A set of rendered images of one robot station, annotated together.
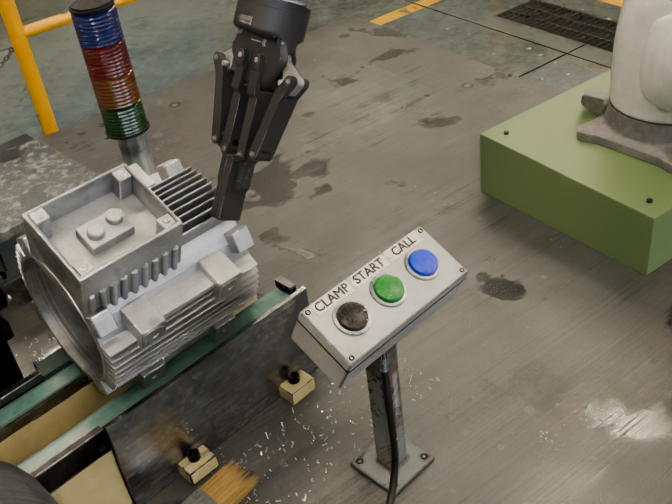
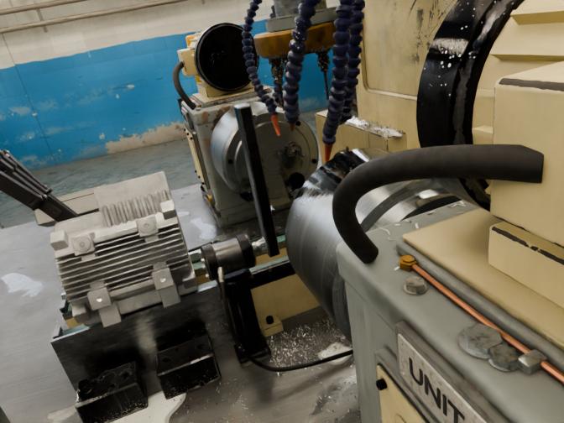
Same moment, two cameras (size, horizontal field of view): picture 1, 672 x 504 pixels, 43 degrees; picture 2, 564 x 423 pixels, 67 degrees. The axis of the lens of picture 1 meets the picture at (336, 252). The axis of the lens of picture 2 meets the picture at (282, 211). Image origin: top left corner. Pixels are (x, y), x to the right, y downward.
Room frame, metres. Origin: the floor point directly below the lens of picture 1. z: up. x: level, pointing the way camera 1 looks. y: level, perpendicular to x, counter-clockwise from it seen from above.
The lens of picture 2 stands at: (1.28, 0.78, 1.36)
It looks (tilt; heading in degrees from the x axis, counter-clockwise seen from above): 24 degrees down; 205
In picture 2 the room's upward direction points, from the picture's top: 11 degrees counter-clockwise
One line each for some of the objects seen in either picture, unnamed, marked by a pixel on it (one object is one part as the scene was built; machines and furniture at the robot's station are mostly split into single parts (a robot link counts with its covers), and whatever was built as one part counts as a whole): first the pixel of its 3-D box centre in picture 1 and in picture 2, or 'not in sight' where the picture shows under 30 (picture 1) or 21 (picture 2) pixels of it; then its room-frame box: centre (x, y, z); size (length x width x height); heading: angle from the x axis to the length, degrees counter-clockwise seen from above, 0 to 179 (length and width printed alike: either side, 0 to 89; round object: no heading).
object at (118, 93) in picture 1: (115, 86); not in sight; (1.11, 0.27, 1.10); 0.06 x 0.06 x 0.04
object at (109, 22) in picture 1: (97, 24); not in sight; (1.11, 0.27, 1.19); 0.06 x 0.06 x 0.04
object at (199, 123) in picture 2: not in sight; (239, 148); (0.08, 0.10, 0.99); 0.35 x 0.31 x 0.37; 40
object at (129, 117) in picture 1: (123, 115); not in sight; (1.11, 0.27, 1.05); 0.06 x 0.06 x 0.04
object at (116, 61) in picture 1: (106, 55); not in sight; (1.11, 0.27, 1.14); 0.06 x 0.06 x 0.04
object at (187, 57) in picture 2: not in sight; (216, 97); (0.07, 0.05, 1.16); 0.33 x 0.26 x 0.42; 40
